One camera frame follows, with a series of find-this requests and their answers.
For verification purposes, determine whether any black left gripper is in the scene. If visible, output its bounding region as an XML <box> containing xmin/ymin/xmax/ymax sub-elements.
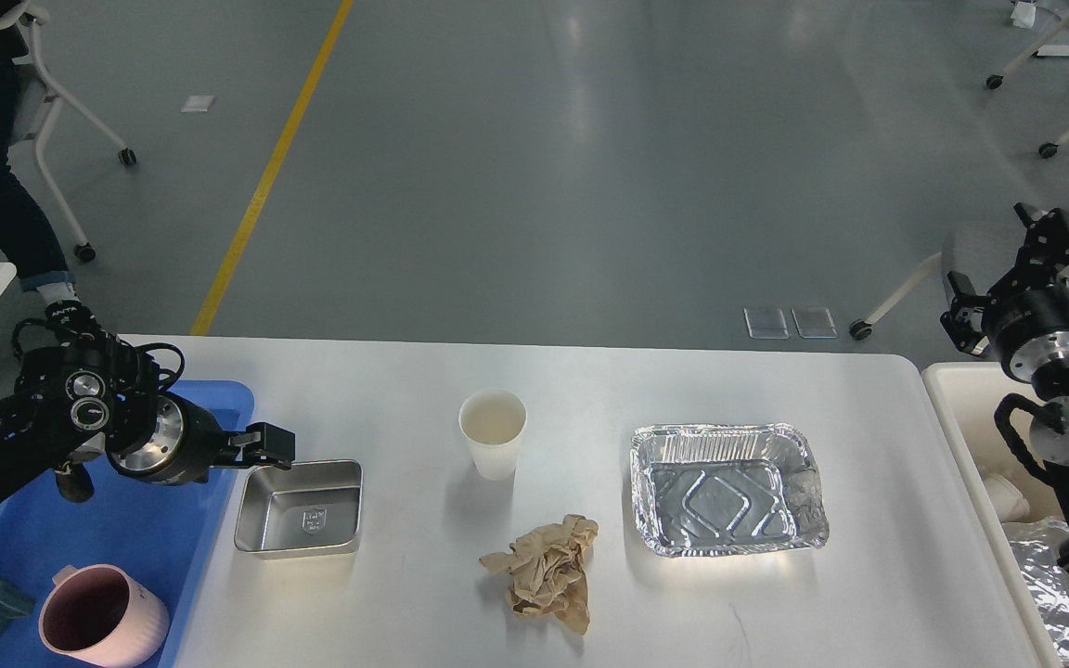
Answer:
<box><xmin>108</xmin><ymin>392</ymin><xmax>296</xmax><ymax>485</ymax></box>

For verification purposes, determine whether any clear floor plate right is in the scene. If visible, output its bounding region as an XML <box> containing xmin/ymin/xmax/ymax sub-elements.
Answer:
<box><xmin>791</xmin><ymin>307</ymin><xmax>837</xmax><ymax>340</ymax></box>

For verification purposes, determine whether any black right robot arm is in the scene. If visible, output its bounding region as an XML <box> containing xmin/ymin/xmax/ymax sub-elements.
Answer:
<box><xmin>939</xmin><ymin>202</ymin><xmax>1069</xmax><ymax>575</ymax></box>

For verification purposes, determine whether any crumpled foil in bin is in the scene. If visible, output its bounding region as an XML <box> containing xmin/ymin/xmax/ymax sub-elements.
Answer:
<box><xmin>1002</xmin><ymin>517</ymin><xmax>1069</xmax><ymax>665</ymax></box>

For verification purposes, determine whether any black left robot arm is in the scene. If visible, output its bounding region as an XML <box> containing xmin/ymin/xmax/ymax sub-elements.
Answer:
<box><xmin>0</xmin><ymin>325</ymin><xmax>296</xmax><ymax>504</ymax></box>

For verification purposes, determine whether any aluminium foil container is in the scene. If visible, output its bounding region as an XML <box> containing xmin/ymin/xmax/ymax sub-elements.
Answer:
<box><xmin>629</xmin><ymin>423</ymin><xmax>828</xmax><ymax>558</ymax></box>

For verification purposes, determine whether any grey office chair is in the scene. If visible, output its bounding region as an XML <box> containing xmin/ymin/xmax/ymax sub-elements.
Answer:
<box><xmin>848</xmin><ymin>211</ymin><xmax>1069</xmax><ymax>340</ymax></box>

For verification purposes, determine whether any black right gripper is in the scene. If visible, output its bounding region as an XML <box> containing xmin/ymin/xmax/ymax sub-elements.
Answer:
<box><xmin>939</xmin><ymin>202</ymin><xmax>1069</xmax><ymax>383</ymax></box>

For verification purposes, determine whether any clear floor plate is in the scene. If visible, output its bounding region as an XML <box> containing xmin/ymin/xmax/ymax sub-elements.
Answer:
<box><xmin>791</xmin><ymin>307</ymin><xmax>837</xmax><ymax>340</ymax></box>
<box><xmin>743</xmin><ymin>307</ymin><xmax>790</xmax><ymax>340</ymax></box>

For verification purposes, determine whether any square stainless steel tray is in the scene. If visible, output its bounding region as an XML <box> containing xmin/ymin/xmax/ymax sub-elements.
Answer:
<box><xmin>234</xmin><ymin>459</ymin><xmax>362</xmax><ymax>559</ymax></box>

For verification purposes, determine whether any pink ribbed mug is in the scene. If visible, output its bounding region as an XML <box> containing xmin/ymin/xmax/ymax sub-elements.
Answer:
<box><xmin>38</xmin><ymin>565</ymin><xmax>170</xmax><ymax>667</ymax></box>

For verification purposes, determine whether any blue plastic tray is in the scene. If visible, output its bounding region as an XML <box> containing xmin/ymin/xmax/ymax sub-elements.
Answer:
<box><xmin>0</xmin><ymin>379</ymin><xmax>255</xmax><ymax>668</ymax></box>

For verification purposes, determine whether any white plastic bin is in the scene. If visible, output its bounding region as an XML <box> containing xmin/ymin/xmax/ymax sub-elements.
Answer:
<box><xmin>923</xmin><ymin>361</ymin><xmax>1063</xmax><ymax>667</ymax></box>

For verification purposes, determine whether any white paper cup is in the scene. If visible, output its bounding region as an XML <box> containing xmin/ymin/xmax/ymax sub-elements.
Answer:
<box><xmin>458</xmin><ymin>390</ymin><xmax>527</xmax><ymax>481</ymax></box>

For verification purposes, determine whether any clear floor plate left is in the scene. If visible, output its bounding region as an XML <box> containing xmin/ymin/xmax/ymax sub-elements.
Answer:
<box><xmin>743</xmin><ymin>307</ymin><xmax>790</xmax><ymax>340</ymax></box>

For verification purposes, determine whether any crumpled brown paper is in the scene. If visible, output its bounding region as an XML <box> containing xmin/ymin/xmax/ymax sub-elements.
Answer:
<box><xmin>479</xmin><ymin>513</ymin><xmax>599</xmax><ymax>636</ymax></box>

